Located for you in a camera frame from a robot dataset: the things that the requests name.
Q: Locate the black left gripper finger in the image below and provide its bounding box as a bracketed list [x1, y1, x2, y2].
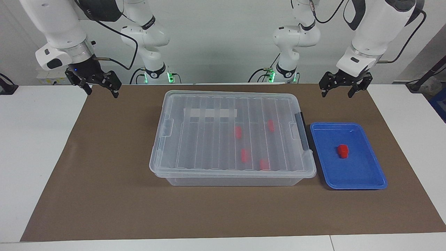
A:
[348, 84, 364, 98]
[319, 72, 336, 98]

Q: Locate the clear ribbed plastic lid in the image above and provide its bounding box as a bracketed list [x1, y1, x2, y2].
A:
[149, 90, 317, 178]

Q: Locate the blue plastic tray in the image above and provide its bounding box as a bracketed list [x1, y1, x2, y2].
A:
[310, 122, 388, 190]

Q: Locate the clear plastic storage box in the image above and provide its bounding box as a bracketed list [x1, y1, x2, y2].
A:
[150, 91, 317, 186]

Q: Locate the black stand leg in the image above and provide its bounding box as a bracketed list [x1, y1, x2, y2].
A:
[406, 56, 446, 93]

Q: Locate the blue crate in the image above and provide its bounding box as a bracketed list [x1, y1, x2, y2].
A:
[429, 87, 446, 123]

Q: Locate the brown table mat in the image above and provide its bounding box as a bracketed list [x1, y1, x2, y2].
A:
[20, 84, 446, 242]

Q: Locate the black base cable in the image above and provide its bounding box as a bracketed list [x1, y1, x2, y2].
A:
[130, 67, 148, 85]
[248, 52, 282, 83]

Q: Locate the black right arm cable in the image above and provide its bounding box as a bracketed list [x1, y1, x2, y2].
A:
[92, 17, 139, 70]

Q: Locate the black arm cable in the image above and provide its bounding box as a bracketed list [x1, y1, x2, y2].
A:
[92, 17, 139, 70]
[376, 9, 427, 64]

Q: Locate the black box latch handle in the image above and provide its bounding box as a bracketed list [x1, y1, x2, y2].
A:
[295, 112, 312, 151]

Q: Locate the black looped cable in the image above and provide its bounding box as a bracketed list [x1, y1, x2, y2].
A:
[310, 0, 345, 24]

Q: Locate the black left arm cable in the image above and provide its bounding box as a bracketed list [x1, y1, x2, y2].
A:
[376, 9, 427, 64]

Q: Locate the black clamp mount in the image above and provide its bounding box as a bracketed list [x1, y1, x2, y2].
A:
[0, 73, 18, 95]

